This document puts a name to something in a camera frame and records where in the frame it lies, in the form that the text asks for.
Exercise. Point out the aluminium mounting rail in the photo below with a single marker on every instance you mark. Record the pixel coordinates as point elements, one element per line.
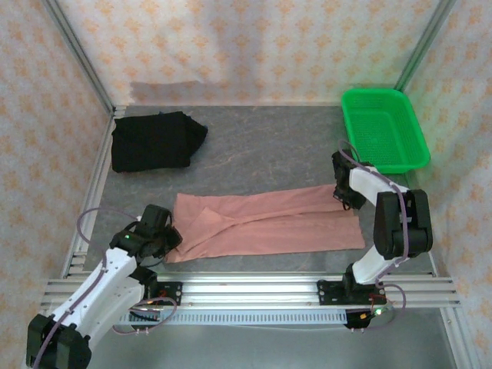
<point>250,292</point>

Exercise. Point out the aluminium table edge rail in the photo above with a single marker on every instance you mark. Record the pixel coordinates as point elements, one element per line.
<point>103,146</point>

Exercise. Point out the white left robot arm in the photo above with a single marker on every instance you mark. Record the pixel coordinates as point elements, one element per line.
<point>100,284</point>

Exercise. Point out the aluminium frame post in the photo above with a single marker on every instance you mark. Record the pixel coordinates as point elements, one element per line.
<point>423,42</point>
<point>77,54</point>

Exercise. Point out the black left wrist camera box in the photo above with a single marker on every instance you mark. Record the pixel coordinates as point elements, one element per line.
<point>175,238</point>

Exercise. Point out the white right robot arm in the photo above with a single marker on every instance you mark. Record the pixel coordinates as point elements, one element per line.
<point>403,223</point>

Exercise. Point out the black folded t-shirt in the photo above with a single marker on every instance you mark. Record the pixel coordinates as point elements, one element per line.
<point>153,142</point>

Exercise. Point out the pink t-shirt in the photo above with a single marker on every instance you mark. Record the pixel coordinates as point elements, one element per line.
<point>269,227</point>

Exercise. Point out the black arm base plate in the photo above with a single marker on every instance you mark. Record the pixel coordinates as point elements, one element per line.
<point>173,294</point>
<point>326,292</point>

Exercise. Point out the green plastic basket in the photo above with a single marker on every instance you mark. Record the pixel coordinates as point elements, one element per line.
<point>384,130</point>

